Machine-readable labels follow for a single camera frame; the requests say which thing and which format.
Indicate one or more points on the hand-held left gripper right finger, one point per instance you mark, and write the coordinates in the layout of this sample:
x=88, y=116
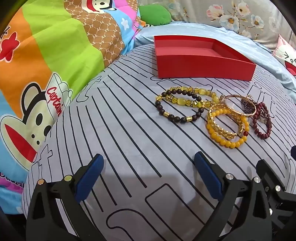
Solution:
x=208, y=173

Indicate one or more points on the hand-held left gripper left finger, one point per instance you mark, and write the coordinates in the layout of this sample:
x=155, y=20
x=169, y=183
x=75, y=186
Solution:
x=90, y=178

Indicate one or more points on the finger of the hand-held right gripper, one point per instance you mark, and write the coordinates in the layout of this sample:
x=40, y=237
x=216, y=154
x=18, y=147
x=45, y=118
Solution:
x=274, y=183
x=293, y=153

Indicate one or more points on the gold leaf bangle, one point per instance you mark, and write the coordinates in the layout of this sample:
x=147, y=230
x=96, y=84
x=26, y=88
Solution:
x=211, y=118

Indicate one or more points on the rose gold bangle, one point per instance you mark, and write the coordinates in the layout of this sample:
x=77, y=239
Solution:
x=233, y=96

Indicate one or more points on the red cardboard box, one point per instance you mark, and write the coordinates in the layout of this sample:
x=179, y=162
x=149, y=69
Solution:
x=196, y=67

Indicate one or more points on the pink cartoon pillow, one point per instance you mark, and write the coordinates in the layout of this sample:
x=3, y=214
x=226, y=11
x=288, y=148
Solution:
x=286, y=58

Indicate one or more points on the colourful cartoon monkey quilt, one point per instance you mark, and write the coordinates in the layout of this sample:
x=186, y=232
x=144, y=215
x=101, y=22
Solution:
x=46, y=46

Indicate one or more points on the grey floral bedding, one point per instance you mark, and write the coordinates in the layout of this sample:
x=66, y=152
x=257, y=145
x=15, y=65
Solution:
x=208, y=11

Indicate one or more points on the green cushion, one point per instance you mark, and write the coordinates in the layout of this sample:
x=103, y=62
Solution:
x=155, y=15

